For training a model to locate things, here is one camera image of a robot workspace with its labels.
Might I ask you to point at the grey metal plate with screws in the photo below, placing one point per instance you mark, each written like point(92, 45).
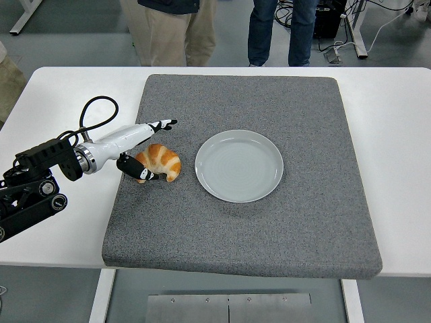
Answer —
point(188, 309)

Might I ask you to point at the croissant bread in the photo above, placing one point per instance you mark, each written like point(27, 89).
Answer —
point(165, 161)

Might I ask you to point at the black equipment box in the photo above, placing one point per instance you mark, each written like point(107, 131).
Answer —
point(328, 20)

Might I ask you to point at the round grey plate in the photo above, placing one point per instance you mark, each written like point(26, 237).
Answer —
point(239, 168)

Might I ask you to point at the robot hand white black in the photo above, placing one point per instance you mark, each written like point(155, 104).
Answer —
point(118, 141)

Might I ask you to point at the white table leg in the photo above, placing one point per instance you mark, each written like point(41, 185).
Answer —
point(353, 303)
point(101, 296)

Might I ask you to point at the grey power strip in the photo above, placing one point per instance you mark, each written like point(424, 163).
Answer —
point(332, 55)

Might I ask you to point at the grey speckled mat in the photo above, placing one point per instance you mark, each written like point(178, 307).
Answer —
point(235, 235)

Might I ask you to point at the white desk frame leg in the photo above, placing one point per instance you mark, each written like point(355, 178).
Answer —
point(25, 18)
point(357, 37)

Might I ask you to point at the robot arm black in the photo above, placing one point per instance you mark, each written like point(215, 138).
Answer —
point(33, 202)

